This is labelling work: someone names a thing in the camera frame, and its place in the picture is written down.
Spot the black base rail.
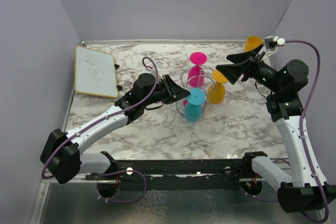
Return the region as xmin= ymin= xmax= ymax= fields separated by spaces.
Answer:
xmin=86 ymin=159 xmax=256 ymax=191

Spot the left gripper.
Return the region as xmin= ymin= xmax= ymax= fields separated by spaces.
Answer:
xmin=143 ymin=75 xmax=191 ymax=107

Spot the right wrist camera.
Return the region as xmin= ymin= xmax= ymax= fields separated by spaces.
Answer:
xmin=259 ymin=35 xmax=286 ymax=61

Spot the pink wine glass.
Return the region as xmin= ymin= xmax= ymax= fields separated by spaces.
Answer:
xmin=187 ymin=52 xmax=207 ymax=88

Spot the chrome wine glass rack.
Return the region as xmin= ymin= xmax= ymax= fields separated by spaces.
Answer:
xmin=172 ymin=65 xmax=215 ymax=122

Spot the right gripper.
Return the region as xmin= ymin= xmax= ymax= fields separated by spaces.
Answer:
xmin=217 ymin=44 xmax=282 ymax=93

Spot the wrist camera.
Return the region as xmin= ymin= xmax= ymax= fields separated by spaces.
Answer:
xmin=259 ymin=35 xmax=286 ymax=61
xmin=146 ymin=61 xmax=164 ymax=76

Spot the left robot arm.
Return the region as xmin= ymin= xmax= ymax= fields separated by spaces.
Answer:
xmin=40 ymin=73 xmax=190 ymax=184

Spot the small whiteboard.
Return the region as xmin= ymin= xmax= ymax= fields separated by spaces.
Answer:
xmin=75 ymin=46 xmax=119 ymax=98

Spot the blue wine glass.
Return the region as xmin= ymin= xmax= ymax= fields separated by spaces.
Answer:
xmin=183 ymin=88 xmax=206 ymax=122

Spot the yellow wine glass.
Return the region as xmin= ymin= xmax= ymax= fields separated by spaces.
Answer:
xmin=207 ymin=69 xmax=228 ymax=104
xmin=244 ymin=36 xmax=264 ymax=52

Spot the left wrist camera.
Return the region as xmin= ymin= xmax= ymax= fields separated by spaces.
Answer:
xmin=146 ymin=61 xmax=164 ymax=76

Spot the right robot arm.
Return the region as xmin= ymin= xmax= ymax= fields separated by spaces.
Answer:
xmin=216 ymin=44 xmax=335 ymax=213

